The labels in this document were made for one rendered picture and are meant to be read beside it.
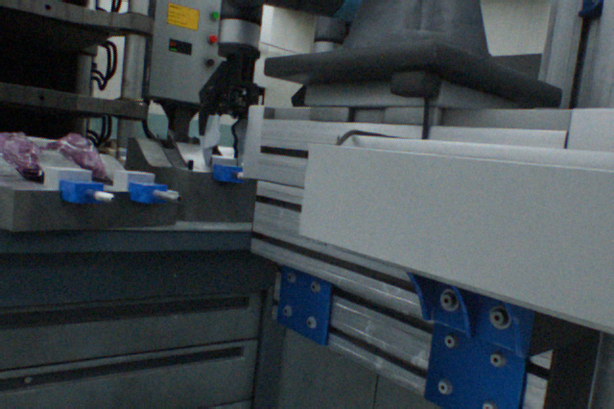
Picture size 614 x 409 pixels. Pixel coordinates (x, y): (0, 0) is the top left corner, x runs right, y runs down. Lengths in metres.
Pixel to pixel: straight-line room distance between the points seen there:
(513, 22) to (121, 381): 7.65
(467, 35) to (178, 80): 1.43
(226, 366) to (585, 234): 0.87
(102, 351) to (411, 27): 0.71
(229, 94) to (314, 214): 0.57
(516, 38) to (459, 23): 7.58
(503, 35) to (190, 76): 6.69
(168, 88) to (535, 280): 1.66
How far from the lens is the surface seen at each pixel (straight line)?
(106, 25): 1.71
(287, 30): 10.16
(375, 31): 0.52
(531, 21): 8.08
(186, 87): 1.87
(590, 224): 0.27
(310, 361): 1.17
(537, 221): 0.28
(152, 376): 1.00
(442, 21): 0.52
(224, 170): 0.93
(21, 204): 0.76
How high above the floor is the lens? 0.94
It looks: 5 degrees down
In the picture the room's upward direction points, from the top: 7 degrees clockwise
